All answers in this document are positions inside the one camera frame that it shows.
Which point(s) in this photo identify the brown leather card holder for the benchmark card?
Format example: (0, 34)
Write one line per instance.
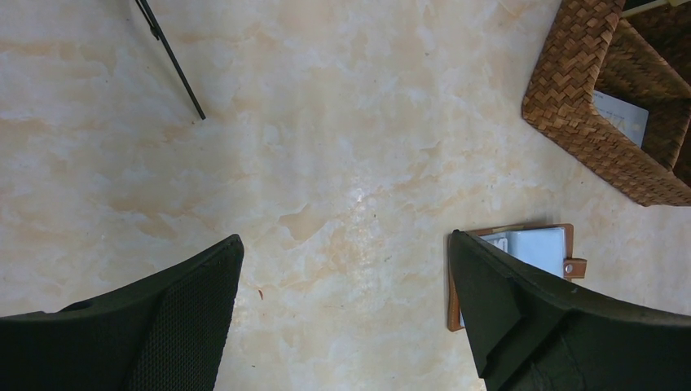
(540, 248)

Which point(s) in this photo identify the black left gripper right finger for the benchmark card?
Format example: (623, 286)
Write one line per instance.
(530, 330)

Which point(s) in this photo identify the woven wicker divided basket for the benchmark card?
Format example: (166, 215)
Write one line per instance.
(642, 59)

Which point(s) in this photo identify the black tripod with grey tube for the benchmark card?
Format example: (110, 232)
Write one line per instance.
(159, 35)

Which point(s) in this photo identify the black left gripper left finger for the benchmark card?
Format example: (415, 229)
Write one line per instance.
(164, 332)

